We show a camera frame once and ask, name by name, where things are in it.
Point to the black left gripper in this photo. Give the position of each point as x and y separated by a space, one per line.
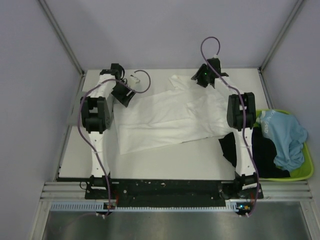
123 98

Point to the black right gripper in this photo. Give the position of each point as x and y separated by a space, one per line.
197 76

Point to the white daisy print t shirt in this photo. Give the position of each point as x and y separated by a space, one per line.
188 112

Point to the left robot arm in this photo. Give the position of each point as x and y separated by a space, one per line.
95 115

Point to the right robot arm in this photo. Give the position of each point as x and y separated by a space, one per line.
240 117

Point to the folded grey t shirt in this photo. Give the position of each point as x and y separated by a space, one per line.
73 117

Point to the black t shirt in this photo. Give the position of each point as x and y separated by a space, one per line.
263 150

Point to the light blue t shirt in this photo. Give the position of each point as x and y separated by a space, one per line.
287 135

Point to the green plastic basket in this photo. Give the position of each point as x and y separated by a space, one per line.
302 173

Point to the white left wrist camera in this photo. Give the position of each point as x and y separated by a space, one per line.
133 80

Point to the right aluminium corner post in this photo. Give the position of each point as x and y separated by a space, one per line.
294 13

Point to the aluminium corner post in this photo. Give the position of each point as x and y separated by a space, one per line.
294 13
60 35

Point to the aluminium front frame rail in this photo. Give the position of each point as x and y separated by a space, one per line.
268 190

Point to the left aluminium corner post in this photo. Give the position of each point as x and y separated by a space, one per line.
60 35

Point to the grey slotted cable duct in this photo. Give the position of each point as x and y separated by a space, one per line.
68 206

